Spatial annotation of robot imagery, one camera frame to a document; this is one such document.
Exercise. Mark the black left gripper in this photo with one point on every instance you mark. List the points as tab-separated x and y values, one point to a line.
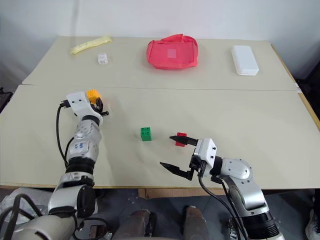
101	113

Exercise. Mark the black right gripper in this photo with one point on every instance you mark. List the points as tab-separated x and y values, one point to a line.
196	163

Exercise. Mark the yellow toy brick cube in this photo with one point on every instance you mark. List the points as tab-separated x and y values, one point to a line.
93	96

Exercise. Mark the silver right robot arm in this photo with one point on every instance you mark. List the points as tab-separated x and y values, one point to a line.
245	180

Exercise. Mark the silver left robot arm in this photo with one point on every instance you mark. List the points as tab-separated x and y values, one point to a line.
85	140

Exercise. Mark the red toy brick cube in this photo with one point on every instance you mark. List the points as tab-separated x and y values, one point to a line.
180	135

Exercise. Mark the green toy brick cube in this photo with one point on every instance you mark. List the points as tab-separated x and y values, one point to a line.
146	134

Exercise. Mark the small white charger plug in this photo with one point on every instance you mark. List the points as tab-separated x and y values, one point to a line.
101	58

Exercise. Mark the yellow plastic wrapper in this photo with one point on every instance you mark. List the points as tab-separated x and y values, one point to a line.
90	44

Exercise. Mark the red fabric bag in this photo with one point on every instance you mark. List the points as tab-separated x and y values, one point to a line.
172	53

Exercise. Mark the white rectangular plastic box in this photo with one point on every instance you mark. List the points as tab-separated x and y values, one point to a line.
244	60

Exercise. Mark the clear plastic sheet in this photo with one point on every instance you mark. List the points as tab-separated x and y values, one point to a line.
25	197

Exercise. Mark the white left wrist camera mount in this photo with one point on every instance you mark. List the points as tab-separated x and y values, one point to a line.
80	105

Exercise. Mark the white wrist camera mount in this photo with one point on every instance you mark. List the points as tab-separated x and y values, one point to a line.
206	152
80	105

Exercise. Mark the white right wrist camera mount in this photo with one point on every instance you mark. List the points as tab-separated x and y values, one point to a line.
206	152

